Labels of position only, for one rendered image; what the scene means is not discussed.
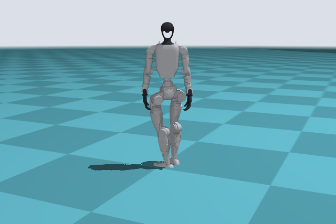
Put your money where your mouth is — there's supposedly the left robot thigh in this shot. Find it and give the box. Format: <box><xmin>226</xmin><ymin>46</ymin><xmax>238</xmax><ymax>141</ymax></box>
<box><xmin>150</xmin><ymin>91</ymin><xmax>171</xmax><ymax>137</ymax></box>

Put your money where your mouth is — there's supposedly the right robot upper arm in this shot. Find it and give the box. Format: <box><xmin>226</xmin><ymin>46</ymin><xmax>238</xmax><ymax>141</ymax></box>
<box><xmin>178</xmin><ymin>45</ymin><xmax>190</xmax><ymax>75</ymax></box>

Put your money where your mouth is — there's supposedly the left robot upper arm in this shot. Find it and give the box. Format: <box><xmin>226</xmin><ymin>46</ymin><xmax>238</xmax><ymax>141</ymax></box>
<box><xmin>145</xmin><ymin>45</ymin><xmax>156</xmax><ymax>74</ymax></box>

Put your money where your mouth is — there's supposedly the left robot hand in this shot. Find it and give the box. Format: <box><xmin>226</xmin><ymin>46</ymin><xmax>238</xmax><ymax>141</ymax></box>
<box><xmin>142</xmin><ymin>89</ymin><xmax>150</xmax><ymax>110</ymax></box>

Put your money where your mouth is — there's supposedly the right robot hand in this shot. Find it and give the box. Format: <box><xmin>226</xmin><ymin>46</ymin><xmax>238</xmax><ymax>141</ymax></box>
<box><xmin>184</xmin><ymin>89</ymin><xmax>192</xmax><ymax>111</ymax></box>

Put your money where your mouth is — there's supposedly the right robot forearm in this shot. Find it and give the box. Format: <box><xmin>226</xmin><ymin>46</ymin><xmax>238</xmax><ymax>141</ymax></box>
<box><xmin>184</xmin><ymin>68</ymin><xmax>193</xmax><ymax>94</ymax></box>

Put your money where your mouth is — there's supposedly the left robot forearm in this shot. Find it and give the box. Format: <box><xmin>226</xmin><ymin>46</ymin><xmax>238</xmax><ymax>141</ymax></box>
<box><xmin>142</xmin><ymin>67</ymin><xmax>151</xmax><ymax>93</ymax></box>

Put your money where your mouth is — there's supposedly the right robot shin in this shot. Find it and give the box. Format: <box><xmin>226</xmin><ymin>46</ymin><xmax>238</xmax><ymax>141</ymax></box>
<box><xmin>170</xmin><ymin>125</ymin><xmax>182</xmax><ymax>161</ymax></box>

